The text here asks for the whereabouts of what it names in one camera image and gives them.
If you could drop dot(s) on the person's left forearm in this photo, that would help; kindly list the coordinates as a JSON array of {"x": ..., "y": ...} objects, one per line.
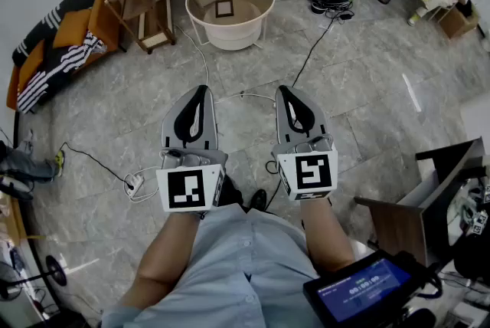
[{"x": 164, "y": 261}]

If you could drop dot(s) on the person's right black shoe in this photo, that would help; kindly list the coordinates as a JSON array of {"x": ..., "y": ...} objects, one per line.
[{"x": 259, "y": 199}]

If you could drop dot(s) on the black standing fan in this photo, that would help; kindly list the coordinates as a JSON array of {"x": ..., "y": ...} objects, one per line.
[{"x": 55, "y": 271}]

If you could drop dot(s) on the black white sneaker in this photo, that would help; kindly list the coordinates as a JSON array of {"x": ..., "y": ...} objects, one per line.
[{"x": 317, "y": 8}]

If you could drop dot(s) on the white box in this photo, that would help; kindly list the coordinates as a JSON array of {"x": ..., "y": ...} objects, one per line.
[{"x": 476, "y": 119}]

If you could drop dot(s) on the black tablet with blue screen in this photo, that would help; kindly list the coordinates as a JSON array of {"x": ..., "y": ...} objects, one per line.
[{"x": 363, "y": 290}]

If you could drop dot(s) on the white power strip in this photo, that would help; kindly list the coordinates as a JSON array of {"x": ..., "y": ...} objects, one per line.
[{"x": 134, "y": 184}]

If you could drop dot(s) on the cardboard box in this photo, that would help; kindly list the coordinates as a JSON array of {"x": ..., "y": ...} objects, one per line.
[{"x": 457, "y": 21}]

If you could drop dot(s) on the person's light blue shirt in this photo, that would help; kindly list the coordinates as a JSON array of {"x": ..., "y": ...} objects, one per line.
[{"x": 229, "y": 273}]

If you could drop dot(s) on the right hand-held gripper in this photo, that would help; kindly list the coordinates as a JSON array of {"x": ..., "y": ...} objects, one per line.
[{"x": 312, "y": 173}]

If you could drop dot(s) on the wooden tray with items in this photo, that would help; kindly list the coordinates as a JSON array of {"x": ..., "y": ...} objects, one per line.
[{"x": 11, "y": 219}]

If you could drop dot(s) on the black picture frame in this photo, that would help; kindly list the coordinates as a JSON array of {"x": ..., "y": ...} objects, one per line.
[{"x": 224, "y": 8}]

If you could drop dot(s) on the black white striped blanket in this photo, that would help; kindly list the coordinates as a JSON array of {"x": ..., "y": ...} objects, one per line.
[{"x": 49, "y": 73}]

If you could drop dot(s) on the orange cushion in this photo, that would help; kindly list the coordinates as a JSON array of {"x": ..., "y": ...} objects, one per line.
[{"x": 72, "y": 27}]

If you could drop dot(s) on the orange sofa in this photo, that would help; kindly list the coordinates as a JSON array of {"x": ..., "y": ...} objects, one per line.
[{"x": 103, "y": 20}]

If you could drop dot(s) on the person's black trousers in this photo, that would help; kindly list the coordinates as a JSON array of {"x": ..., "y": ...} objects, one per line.
[{"x": 231, "y": 190}]

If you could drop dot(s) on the person's right forearm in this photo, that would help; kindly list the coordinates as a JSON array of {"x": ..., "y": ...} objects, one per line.
[{"x": 325, "y": 234}]

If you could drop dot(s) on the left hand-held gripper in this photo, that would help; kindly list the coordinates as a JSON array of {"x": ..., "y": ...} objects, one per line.
[{"x": 183, "y": 186}]

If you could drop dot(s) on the brown wooden open cabinet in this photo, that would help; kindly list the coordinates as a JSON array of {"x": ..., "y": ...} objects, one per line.
[{"x": 398, "y": 223}]

